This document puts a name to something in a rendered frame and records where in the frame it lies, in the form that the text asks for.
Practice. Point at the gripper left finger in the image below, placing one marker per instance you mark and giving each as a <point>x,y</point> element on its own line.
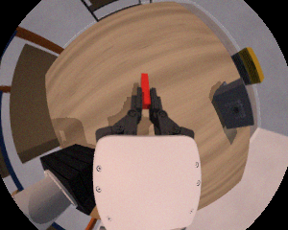
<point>128,124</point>

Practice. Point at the red rectangular peg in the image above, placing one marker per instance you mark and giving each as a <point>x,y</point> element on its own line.
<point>146,99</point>

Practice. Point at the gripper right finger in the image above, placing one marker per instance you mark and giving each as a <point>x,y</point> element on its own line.
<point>163,125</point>

